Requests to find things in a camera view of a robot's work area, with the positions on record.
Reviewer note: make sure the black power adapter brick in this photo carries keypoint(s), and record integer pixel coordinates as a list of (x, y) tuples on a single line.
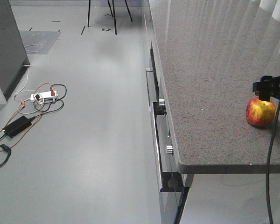
[(17, 126)]

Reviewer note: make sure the red yellow apple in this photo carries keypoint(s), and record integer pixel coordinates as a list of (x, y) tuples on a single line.
[(260, 113)]

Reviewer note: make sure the grey stone kitchen counter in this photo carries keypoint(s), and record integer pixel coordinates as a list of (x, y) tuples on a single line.
[(209, 53)]

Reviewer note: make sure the silver oven knob far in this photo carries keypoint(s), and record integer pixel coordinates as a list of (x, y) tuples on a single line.
[(161, 101)]

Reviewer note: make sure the silver oven knob near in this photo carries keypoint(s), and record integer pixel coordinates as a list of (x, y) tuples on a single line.
[(169, 149)]

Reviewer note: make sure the silver oven knob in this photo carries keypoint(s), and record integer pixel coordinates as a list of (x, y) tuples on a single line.
[(161, 101), (169, 149)]

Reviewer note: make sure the grey cabinet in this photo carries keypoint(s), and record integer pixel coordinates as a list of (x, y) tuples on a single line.
[(13, 57)]

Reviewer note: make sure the black metal chair legs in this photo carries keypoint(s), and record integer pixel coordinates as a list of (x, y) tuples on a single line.
[(112, 11)]

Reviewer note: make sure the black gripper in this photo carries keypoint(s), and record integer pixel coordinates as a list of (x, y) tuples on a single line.
[(267, 87)]

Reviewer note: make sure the white power strip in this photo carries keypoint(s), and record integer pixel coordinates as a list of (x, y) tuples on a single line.
[(43, 95)]

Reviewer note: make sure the silver oven door handle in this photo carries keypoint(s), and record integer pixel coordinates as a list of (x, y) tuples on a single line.
[(151, 99)]

